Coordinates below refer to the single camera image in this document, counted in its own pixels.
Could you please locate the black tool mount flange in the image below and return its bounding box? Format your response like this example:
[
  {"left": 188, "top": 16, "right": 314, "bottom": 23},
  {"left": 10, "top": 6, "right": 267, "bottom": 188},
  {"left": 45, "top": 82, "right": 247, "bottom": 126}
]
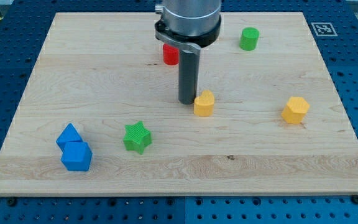
[{"left": 154, "top": 16, "right": 221, "bottom": 55}]

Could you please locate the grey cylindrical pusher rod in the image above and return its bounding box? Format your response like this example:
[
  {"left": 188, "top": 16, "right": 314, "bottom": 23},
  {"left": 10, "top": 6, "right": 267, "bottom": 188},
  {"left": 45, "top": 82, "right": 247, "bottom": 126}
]
[{"left": 178, "top": 50, "right": 200, "bottom": 105}]

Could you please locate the yellow heart block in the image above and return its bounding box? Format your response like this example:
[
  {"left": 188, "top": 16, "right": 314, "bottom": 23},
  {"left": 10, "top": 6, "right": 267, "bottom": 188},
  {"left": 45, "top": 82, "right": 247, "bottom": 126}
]
[{"left": 193, "top": 90, "right": 215, "bottom": 117}]

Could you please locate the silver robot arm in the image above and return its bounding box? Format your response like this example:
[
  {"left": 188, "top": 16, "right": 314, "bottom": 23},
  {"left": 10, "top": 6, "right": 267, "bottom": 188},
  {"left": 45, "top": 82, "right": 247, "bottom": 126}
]
[{"left": 154, "top": 0, "right": 222, "bottom": 105}]

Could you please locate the yellow hexagon block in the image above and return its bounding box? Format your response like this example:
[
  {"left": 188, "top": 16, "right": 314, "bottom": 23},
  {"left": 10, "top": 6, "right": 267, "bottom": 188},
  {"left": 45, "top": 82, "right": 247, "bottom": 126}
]
[{"left": 281, "top": 96, "right": 310, "bottom": 124}]

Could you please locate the red cylinder block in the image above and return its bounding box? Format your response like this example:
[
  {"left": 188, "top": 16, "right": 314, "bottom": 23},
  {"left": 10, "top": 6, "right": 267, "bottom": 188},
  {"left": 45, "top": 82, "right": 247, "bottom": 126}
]
[{"left": 162, "top": 44, "right": 179, "bottom": 65}]

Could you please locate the green cylinder block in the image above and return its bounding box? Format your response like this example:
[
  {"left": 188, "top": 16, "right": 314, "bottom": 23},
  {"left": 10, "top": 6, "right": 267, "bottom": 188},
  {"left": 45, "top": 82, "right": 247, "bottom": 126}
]
[{"left": 239, "top": 27, "right": 260, "bottom": 51}]

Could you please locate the green star block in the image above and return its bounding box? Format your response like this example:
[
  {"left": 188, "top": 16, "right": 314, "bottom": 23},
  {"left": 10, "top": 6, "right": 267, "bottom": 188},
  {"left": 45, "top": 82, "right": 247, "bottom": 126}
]
[{"left": 123, "top": 121, "right": 152, "bottom": 155}]

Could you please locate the wooden board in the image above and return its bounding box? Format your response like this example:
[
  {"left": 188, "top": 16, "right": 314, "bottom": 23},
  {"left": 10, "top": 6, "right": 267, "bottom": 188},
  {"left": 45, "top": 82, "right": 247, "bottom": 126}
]
[{"left": 0, "top": 12, "right": 358, "bottom": 197}]

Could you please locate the fiducial marker tag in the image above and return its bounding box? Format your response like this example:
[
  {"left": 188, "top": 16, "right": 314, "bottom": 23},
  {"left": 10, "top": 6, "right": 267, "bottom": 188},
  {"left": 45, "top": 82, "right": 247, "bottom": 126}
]
[{"left": 311, "top": 22, "right": 337, "bottom": 37}]

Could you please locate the blue triangle block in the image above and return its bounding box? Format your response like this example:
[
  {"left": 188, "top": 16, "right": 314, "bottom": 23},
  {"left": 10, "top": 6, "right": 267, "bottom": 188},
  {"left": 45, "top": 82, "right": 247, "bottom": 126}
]
[{"left": 56, "top": 123, "right": 83, "bottom": 152}]

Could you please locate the blue cube block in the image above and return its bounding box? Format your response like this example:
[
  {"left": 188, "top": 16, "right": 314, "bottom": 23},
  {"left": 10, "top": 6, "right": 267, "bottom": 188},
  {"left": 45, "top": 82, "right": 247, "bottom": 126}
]
[{"left": 60, "top": 142, "right": 93, "bottom": 172}]

